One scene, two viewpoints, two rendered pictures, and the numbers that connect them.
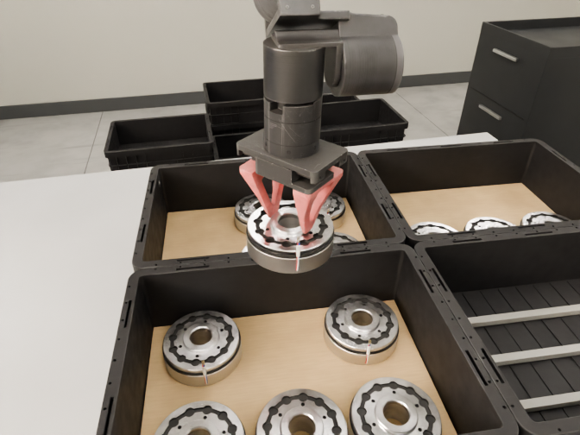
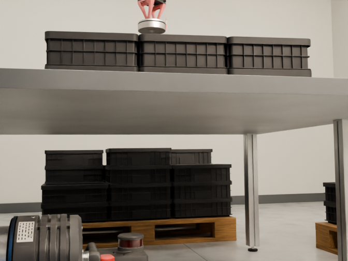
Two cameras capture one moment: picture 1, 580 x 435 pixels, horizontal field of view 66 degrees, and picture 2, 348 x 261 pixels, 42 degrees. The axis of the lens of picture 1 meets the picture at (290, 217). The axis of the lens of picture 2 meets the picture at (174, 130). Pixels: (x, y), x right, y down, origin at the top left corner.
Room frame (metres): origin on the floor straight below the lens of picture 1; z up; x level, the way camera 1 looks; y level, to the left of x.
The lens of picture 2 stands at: (0.36, 1.68, 0.52)
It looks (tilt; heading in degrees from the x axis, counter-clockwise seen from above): 4 degrees up; 270
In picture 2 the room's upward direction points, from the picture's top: 1 degrees counter-clockwise
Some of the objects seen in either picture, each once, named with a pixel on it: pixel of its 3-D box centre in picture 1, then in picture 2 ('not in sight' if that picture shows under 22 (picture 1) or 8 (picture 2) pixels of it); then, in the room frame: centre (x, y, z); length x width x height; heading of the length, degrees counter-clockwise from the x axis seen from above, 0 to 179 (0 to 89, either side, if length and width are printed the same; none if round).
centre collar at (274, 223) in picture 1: (290, 222); not in sight; (0.43, 0.00, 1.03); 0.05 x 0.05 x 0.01
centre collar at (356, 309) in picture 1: (362, 318); not in sight; (0.43, -0.10, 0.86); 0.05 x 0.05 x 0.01
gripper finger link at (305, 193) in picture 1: (299, 192); (153, 11); (0.42, -0.01, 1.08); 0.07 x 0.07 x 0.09; 53
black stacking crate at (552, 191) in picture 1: (477, 209); not in sight; (0.70, -0.35, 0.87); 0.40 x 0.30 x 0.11; 99
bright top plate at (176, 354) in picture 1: (201, 339); not in sight; (0.40, 0.12, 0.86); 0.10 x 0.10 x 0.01
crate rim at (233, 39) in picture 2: not in sight; (252, 54); (0.04, -0.05, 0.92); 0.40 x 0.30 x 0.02; 99
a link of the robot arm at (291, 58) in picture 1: (299, 68); not in sight; (0.43, -0.01, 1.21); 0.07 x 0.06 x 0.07; 102
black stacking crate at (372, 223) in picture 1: (265, 228); (93, 64); (0.64, 0.04, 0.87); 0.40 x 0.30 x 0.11; 99
